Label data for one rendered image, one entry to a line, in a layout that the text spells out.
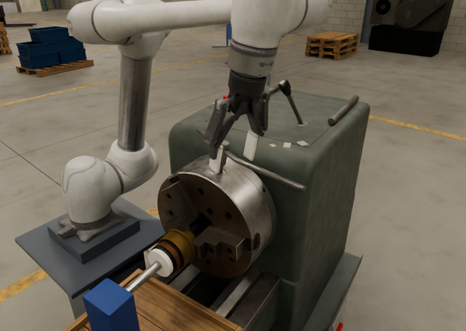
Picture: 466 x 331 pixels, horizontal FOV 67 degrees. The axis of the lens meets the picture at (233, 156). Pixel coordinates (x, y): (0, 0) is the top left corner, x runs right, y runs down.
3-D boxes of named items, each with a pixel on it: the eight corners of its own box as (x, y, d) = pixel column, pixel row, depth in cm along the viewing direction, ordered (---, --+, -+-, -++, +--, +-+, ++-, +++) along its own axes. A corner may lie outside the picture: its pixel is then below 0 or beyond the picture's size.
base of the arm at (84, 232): (48, 230, 133) (45, 218, 131) (100, 204, 149) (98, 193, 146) (73, 250, 123) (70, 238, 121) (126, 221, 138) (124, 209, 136)
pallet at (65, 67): (71, 61, 780) (63, 23, 745) (93, 65, 742) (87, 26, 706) (16, 72, 691) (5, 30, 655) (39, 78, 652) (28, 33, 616)
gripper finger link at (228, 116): (249, 104, 71) (245, 101, 70) (220, 150, 73) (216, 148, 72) (236, 96, 73) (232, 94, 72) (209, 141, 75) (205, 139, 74)
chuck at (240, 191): (174, 223, 112) (182, 139, 95) (258, 277, 100) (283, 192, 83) (154, 239, 105) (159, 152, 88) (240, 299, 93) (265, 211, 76)
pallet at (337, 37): (326, 48, 924) (328, 30, 904) (358, 52, 877) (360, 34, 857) (303, 55, 836) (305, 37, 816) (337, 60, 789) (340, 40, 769)
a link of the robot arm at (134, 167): (97, 182, 145) (139, 162, 161) (121, 205, 139) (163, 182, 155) (96, -14, 100) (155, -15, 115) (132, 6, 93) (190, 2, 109)
